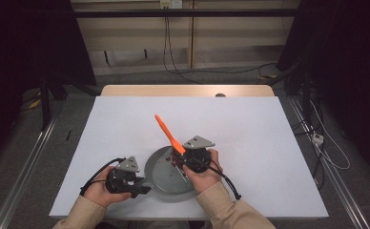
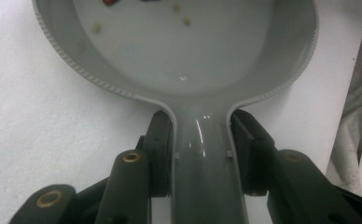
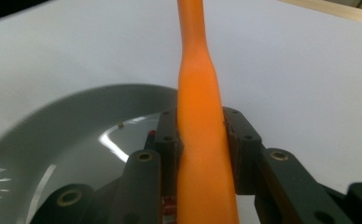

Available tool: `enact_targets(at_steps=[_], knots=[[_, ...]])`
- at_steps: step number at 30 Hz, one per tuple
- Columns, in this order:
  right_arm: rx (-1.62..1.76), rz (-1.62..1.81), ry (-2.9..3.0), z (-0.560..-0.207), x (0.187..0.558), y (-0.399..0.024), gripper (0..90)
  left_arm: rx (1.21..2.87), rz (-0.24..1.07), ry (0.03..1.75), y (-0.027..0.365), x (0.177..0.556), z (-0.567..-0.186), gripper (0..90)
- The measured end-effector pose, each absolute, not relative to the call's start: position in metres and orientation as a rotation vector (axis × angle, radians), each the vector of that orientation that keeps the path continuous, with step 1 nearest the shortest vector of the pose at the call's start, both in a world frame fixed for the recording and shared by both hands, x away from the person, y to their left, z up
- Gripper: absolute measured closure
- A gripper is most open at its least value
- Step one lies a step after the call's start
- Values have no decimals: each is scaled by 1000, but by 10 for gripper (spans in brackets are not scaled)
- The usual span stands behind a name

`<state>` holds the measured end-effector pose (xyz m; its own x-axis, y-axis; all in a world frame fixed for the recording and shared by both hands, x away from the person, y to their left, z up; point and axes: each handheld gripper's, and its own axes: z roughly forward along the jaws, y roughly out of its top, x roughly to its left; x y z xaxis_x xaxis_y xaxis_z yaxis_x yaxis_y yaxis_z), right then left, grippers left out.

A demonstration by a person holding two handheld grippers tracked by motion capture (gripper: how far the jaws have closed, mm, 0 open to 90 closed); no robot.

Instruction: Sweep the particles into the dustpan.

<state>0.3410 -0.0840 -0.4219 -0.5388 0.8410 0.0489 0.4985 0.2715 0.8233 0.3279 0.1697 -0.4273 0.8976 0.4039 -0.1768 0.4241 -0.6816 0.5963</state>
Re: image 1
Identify yellow tape on floor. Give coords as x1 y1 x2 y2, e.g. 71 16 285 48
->
28 96 43 110

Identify orange brush with grey bristles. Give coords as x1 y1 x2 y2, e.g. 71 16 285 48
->
154 114 192 185

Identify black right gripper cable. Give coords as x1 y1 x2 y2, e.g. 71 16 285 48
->
201 156 242 201

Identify white floor cable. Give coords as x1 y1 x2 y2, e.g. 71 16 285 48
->
309 99 352 171

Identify white power plug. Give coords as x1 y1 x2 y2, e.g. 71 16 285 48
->
311 133 325 146

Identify wooden table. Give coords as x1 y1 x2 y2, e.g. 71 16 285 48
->
100 84 276 97

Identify person's left hand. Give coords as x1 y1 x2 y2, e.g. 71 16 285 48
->
83 165 134 208

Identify person's right hand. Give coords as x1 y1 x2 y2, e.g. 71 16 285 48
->
182 148 223 196

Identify white wall socket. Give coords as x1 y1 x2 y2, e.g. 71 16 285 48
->
159 0 184 10

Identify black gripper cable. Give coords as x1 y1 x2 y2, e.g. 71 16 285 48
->
79 156 128 198
201 156 242 201

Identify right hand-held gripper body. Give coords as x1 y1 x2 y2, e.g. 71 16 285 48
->
178 135 216 175

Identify dark curtain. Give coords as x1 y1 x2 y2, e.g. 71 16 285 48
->
276 0 370 184
0 0 97 170

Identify black horizontal bar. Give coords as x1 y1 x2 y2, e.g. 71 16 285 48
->
72 8 301 19

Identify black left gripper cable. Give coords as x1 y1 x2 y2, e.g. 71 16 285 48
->
79 156 128 198

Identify black metal stand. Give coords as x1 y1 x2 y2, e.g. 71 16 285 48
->
38 70 101 132

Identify aluminium floor rail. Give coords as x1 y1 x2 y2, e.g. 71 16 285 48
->
0 115 60 229
287 95 370 229

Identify grey dustpan with orange edge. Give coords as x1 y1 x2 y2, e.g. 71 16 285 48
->
143 145 200 197

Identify black hanging wall cables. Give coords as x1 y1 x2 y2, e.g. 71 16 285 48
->
162 15 204 86

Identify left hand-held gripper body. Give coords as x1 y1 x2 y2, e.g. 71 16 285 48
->
104 155 153 199

